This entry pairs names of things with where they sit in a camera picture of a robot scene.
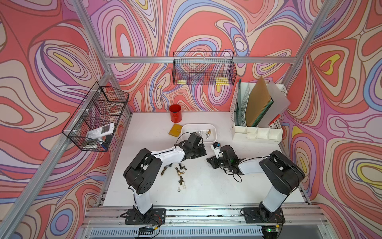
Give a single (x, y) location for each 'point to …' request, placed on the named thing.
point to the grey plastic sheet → (280, 103)
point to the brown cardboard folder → (257, 99)
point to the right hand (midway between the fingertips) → (209, 163)
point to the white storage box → (201, 129)
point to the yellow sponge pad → (175, 130)
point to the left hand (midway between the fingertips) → (208, 151)
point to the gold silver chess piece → (209, 131)
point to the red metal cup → (175, 113)
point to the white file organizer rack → (272, 133)
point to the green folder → (265, 109)
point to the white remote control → (100, 131)
